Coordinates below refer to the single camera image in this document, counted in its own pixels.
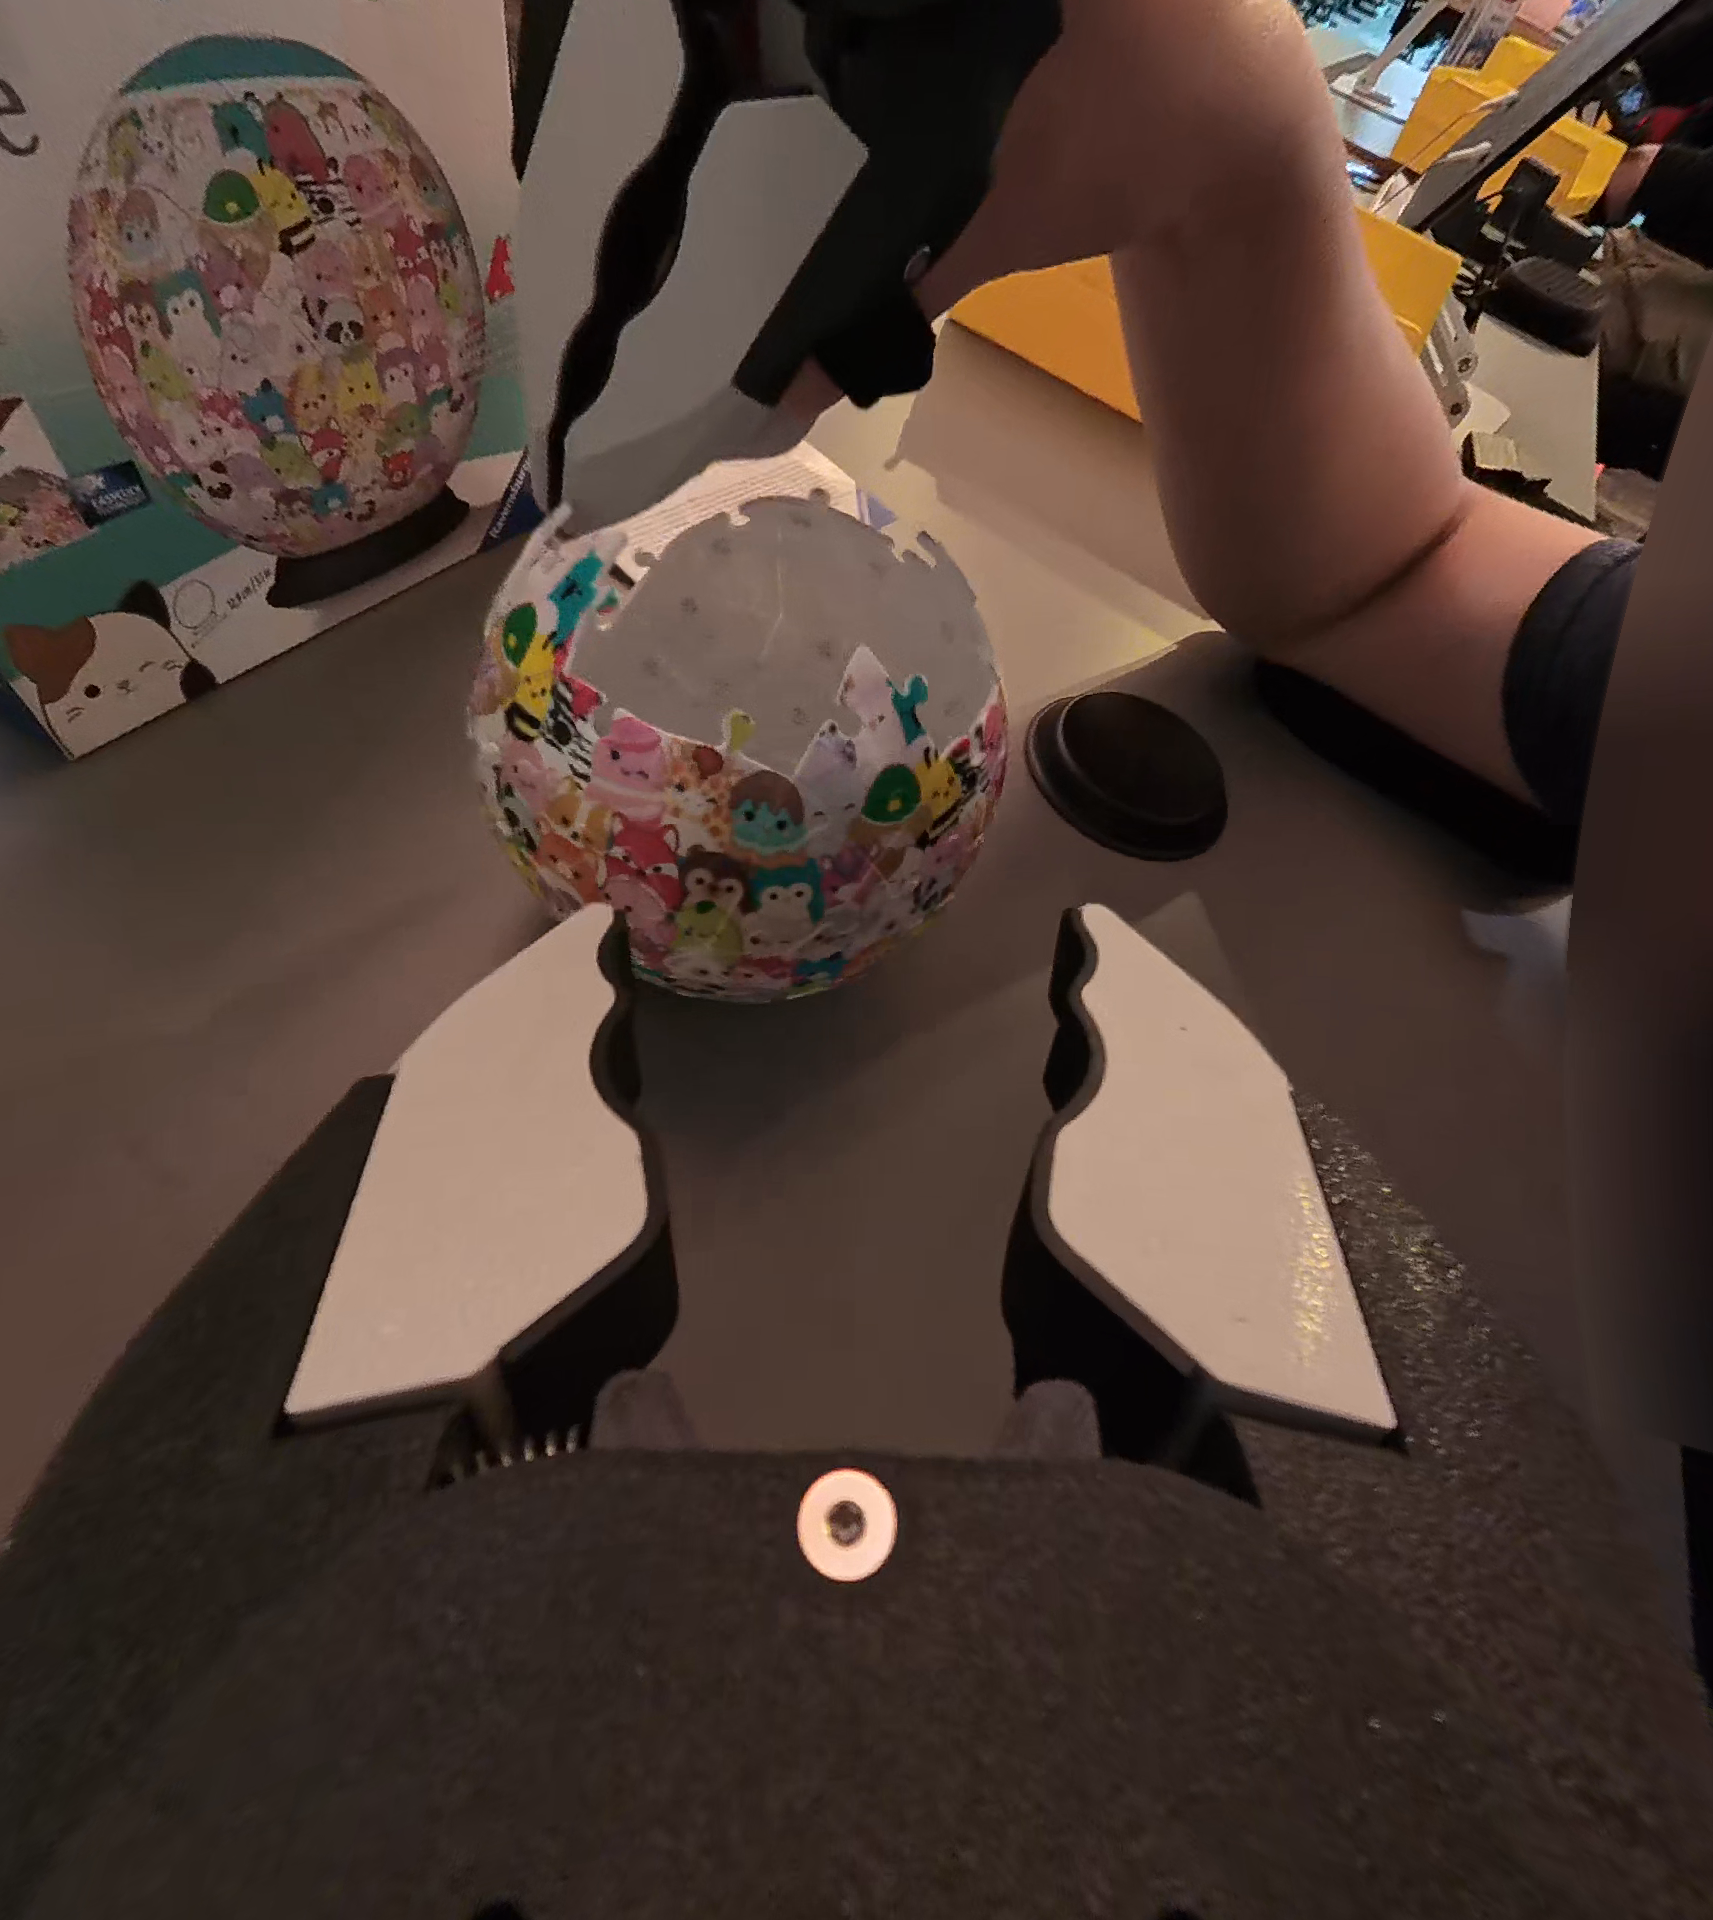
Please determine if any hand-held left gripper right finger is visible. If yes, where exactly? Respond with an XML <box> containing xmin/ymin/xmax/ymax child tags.
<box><xmin>1003</xmin><ymin>901</ymin><xmax>1405</xmax><ymax>1452</ymax></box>

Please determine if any colourful cartoon puzzle ball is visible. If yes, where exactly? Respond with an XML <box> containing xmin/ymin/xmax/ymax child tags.
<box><xmin>467</xmin><ymin>491</ymin><xmax>1013</xmax><ymax>1003</ymax></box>

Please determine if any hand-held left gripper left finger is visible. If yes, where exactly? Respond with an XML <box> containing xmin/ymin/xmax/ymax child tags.
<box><xmin>280</xmin><ymin>901</ymin><xmax>683</xmax><ymax>1430</ymax></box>

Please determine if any yellow storage bin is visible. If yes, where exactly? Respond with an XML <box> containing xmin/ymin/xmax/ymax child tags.
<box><xmin>1355</xmin><ymin>206</ymin><xmax>1469</xmax><ymax>359</ymax></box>
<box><xmin>1389</xmin><ymin>32</ymin><xmax>1611</xmax><ymax>211</ymax></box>

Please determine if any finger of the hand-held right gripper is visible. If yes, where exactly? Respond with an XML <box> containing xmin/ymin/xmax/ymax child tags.
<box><xmin>514</xmin><ymin>0</ymin><xmax>693</xmax><ymax>528</ymax></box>
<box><xmin>642</xmin><ymin>91</ymin><xmax>877</xmax><ymax>407</ymax></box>

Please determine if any cartoon printed puzzle box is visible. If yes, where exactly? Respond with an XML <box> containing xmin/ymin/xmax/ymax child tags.
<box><xmin>0</xmin><ymin>0</ymin><xmax>538</xmax><ymax>761</ymax></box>

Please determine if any black round desk grommet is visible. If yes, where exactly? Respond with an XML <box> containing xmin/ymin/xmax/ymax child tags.
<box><xmin>1024</xmin><ymin>690</ymin><xmax>1231</xmax><ymax>863</ymax></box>

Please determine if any black mesh wrist rest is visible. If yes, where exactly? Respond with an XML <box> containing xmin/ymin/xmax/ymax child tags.
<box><xmin>1250</xmin><ymin>656</ymin><xmax>1580</xmax><ymax>890</ymax></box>

